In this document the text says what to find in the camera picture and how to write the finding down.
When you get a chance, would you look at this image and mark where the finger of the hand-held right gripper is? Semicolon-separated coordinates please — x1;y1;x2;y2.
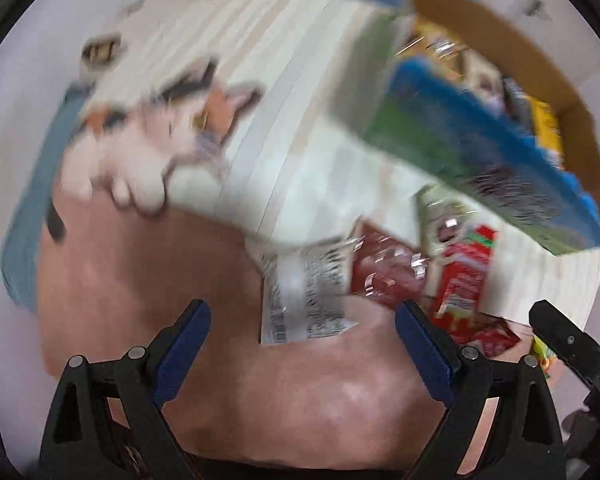
528;299;600;387

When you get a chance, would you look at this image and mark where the small white brown snack packet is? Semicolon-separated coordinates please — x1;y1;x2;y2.
414;184;477;262

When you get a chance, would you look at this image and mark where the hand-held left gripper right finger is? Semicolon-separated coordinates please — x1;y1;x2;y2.
394;300;567;480

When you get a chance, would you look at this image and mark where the small red snack packet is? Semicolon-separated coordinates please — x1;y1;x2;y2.
459;319;522;359

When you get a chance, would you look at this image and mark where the red labelled snack packet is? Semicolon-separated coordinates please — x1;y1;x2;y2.
429;224;500;332

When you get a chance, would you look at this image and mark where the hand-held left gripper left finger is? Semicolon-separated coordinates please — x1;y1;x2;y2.
39;299;212;480

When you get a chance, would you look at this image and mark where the bear print pillow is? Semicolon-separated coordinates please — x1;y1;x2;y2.
79;0;248;73

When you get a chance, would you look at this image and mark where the green candy bag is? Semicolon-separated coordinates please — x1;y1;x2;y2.
529;334;557;380

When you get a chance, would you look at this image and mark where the dark brown snack packet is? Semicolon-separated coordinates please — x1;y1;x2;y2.
349;219;432;312

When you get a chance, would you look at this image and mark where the long yellow snack packet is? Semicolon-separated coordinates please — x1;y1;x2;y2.
526;94;565;167

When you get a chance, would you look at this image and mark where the cat print blanket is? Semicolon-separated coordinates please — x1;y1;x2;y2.
37;0;600;473

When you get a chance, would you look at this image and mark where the silver snack packet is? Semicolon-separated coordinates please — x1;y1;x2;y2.
256;238;362;347

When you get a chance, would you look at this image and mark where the cardboard box blue print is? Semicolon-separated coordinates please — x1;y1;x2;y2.
354;0;600;257

